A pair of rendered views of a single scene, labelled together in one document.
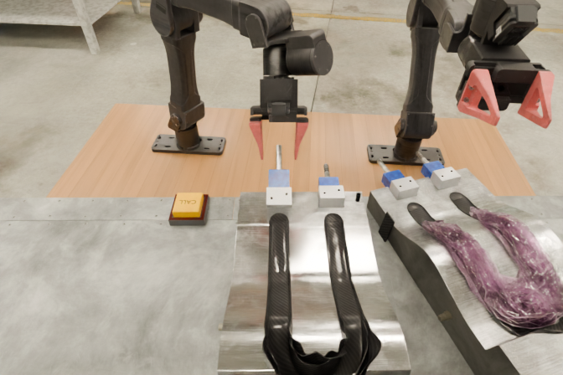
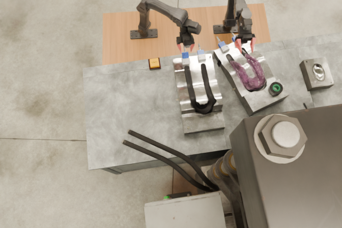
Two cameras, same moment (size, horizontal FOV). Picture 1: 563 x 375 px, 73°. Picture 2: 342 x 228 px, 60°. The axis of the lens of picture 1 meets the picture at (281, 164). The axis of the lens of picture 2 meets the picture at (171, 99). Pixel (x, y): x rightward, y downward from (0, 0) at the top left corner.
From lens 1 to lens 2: 1.25 m
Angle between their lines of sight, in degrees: 30
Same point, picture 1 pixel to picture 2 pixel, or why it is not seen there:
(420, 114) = (231, 20)
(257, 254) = (182, 79)
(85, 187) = (113, 59)
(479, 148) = (255, 21)
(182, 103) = (145, 27)
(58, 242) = (116, 81)
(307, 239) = (196, 73)
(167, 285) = (156, 89)
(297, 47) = (191, 27)
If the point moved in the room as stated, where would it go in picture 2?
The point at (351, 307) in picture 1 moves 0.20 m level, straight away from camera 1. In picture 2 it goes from (209, 91) to (215, 63)
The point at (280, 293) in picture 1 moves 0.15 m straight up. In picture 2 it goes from (191, 90) to (192, 81)
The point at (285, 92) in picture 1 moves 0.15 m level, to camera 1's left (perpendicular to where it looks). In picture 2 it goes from (189, 43) to (163, 46)
